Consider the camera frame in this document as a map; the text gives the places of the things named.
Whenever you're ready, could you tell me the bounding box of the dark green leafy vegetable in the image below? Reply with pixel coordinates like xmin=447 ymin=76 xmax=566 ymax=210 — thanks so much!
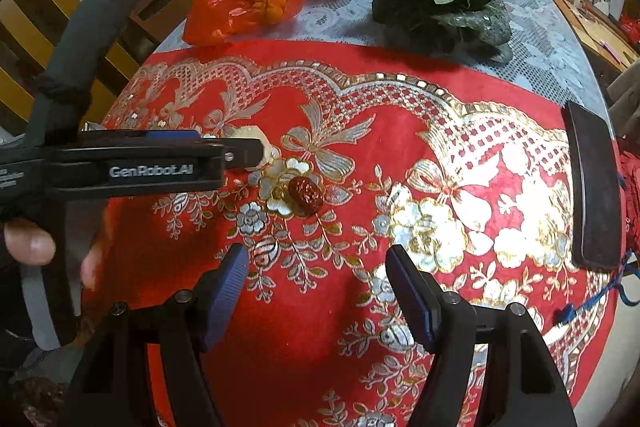
xmin=371 ymin=0 xmax=513 ymax=64

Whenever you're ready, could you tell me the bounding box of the white lace tablecloth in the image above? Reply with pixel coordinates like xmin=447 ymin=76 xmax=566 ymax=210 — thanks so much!
xmin=154 ymin=0 xmax=612 ymax=113

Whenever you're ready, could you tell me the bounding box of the black phone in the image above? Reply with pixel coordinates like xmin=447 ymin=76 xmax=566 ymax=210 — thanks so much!
xmin=562 ymin=101 xmax=623 ymax=272

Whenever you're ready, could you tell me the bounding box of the blue cable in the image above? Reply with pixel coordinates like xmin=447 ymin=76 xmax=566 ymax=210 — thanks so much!
xmin=555 ymin=250 xmax=640 ymax=325

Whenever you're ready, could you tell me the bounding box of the pale rock sugar piece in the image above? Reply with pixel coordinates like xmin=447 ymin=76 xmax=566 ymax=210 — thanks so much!
xmin=226 ymin=123 xmax=281 ymax=170

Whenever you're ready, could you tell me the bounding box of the red jujube date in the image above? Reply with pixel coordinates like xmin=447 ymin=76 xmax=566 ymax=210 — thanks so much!
xmin=288 ymin=176 xmax=323 ymax=216

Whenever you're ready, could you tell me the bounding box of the red gold embroidered tablecloth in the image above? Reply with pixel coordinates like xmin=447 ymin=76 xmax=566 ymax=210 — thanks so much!
xmin=84 ymin=40 xmax=615 ymax=426

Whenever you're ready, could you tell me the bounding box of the person left hand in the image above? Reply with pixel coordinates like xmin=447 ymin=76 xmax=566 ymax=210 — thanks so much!
xmin=0 ymin=206 xmax=109 ymax=291

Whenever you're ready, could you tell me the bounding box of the wooden chair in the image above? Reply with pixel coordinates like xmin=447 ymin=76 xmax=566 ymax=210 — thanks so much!
xmin=0 ymin=0 xmax=166 ymax=134

